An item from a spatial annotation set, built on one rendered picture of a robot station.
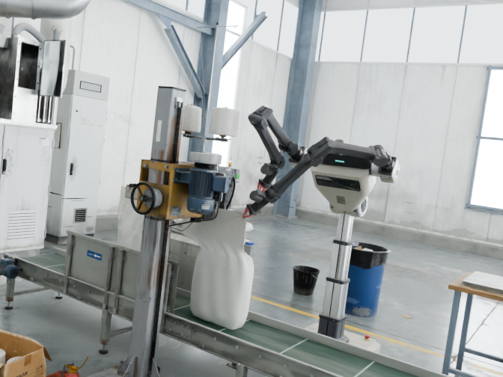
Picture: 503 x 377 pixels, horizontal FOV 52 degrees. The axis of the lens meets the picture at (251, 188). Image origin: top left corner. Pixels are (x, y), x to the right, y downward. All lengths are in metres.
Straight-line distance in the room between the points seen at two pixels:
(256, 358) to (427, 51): 9.11
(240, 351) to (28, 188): 3.29
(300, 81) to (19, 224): 7.83
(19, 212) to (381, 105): 7.89
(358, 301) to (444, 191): 6.01
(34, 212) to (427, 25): 8.46
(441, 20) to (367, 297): 7.35
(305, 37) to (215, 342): 9.70
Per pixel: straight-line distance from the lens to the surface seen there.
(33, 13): 5.25
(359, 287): 5.13
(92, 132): 6.93
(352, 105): 11.58
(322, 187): 3.33
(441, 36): 11.30
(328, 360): 3.00
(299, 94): 11.88
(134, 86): 8.21
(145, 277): 3.06
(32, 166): 5.63
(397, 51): 11.48
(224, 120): 2.94
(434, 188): 10.90
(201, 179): 2.83
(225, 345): 3.06
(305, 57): 12.00
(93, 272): 3.76
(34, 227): 5.75
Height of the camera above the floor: 1.48
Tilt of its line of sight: 4 degrees down
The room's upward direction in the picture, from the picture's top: 7 degrees clockwise
